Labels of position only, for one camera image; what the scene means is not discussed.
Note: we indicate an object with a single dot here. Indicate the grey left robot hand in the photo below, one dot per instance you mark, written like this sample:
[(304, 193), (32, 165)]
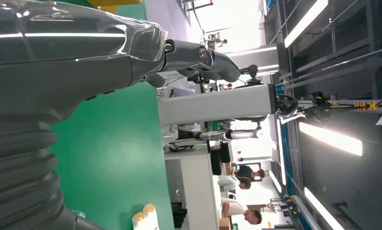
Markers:
[(67, 63)]

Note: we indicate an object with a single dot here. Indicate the person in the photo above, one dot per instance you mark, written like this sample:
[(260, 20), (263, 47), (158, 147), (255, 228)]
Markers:
[(246, 172), (230, 183), (238, 209)]

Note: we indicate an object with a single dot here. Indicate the white tube bottle orange cap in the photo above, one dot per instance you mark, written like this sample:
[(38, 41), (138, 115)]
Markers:
[(138, 223), (151, 218)]

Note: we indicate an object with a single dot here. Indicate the white partition cabinet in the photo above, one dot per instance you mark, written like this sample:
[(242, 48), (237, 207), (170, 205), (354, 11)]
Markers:
[(194, 190)]

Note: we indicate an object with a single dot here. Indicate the white grey column machine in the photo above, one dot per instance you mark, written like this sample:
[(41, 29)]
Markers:
[(216, 104)]

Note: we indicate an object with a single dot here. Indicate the yellow taped cardboard box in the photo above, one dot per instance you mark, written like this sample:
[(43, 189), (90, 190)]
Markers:
[(114, 3)]

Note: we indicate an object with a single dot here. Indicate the black rail yellow clamps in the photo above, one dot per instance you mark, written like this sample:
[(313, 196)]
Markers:
[(346, 106)]

